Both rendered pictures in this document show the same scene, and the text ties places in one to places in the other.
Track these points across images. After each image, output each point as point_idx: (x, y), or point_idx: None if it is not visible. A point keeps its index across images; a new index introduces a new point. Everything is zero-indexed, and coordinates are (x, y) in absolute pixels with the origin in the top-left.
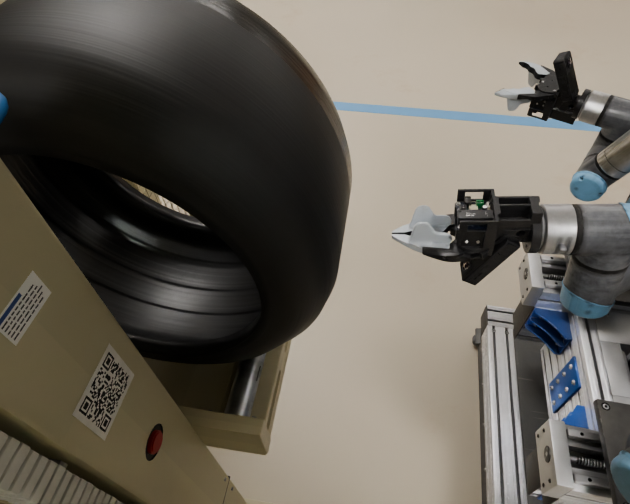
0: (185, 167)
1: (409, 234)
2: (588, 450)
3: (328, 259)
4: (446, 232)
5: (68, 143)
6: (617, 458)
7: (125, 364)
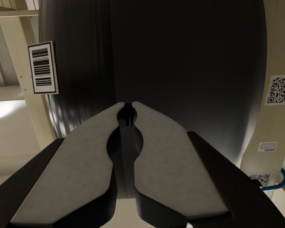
0: None
1: (121, 123)
2: None
3: (241, 143)
4: (77, 218)
5: None
6: None
7: (268, 87)
